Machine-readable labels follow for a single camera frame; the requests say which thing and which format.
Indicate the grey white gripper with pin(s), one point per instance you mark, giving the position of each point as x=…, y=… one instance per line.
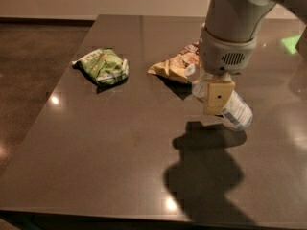
x=224, y=57

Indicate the clear blue plastic water bottle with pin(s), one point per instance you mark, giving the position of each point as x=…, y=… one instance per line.
x=235, y=115

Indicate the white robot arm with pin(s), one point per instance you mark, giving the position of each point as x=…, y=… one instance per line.
x=228, y=38

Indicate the brown yellow chip bag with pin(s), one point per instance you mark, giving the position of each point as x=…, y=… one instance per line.
x=173, y=68

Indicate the green snack bag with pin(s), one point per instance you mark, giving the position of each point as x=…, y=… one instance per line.
x=103, y=67

